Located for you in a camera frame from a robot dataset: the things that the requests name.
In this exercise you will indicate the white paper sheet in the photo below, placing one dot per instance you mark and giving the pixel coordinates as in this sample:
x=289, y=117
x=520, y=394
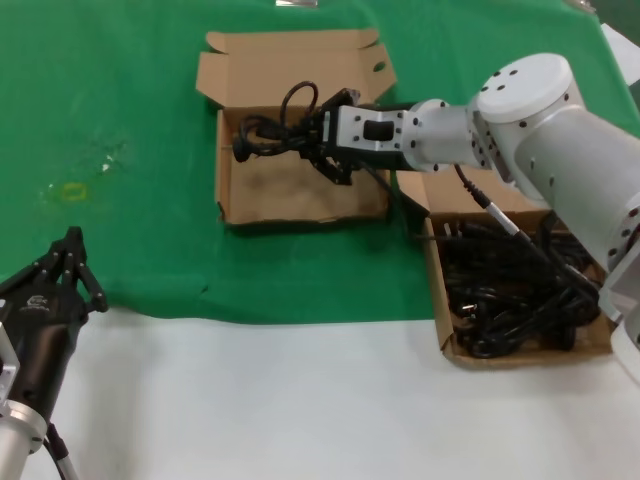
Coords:
x=625, y=55

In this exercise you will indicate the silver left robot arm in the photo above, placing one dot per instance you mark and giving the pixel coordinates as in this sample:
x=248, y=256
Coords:
x=17, y=435

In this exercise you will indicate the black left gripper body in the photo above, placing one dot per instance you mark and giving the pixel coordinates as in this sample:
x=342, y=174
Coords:
x=45, y=325

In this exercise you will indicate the green tablecloth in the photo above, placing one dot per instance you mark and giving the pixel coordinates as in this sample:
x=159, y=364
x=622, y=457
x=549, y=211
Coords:
x=125, y=75

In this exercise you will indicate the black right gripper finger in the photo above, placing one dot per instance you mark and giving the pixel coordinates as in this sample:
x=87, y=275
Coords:
x=335, y=172
x=345, y=97

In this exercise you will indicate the cardboard box with torn edge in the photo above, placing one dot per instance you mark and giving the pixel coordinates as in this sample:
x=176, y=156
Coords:
x=280, y=200

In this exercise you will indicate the metal table clamp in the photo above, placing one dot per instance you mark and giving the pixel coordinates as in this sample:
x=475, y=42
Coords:
x=582, y=5
x=295, y=3

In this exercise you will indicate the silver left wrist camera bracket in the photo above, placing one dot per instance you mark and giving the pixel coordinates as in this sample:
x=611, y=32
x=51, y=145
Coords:
x=6, y=370

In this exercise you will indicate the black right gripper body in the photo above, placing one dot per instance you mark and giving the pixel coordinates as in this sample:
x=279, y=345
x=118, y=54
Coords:
x=360, y=157

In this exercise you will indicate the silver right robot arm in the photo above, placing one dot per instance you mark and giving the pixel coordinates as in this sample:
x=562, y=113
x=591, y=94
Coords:
x=550, y=125

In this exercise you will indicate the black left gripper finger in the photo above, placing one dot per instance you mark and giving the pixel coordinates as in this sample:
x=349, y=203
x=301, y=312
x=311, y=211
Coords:
x=85, y=280
x=47, y=260

